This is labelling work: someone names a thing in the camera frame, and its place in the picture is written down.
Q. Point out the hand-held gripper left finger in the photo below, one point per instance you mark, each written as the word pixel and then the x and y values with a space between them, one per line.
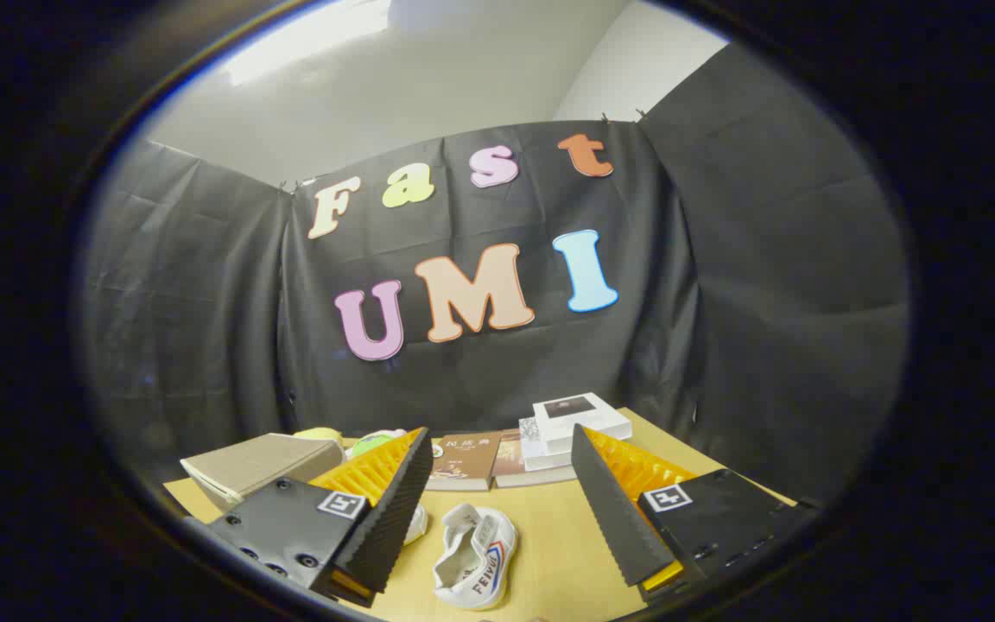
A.
pixel 394 518

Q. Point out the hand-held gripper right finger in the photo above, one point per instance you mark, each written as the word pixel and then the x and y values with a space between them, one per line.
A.
pixel 614 518

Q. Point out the white canvas shoe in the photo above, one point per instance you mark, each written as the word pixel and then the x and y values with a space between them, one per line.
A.
pixel 473 557
pixel 416 524

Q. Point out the beige fabric storage box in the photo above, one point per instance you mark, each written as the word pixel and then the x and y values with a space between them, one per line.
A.
pixel 256 466

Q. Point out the green and pink plush toy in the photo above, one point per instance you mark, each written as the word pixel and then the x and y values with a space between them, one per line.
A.
pixel 372 444

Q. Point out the brown book with illustrated cover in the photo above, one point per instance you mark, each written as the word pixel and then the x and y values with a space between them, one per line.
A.
pixel 463 462

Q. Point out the white book with dark picture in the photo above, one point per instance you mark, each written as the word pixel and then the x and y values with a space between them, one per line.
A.
pixel 584 419

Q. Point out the white book with patterned cover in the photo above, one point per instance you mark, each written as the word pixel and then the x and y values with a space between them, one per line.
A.
pixel 532 445

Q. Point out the yellow plush toy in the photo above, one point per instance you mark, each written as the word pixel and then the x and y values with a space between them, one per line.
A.
pixel 318 436

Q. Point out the brown book with photo cover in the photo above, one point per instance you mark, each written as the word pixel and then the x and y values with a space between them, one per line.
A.
pixel 510 462

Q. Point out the black backdrop cloth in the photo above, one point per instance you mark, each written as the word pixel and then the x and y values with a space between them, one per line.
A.
pixel 722 302

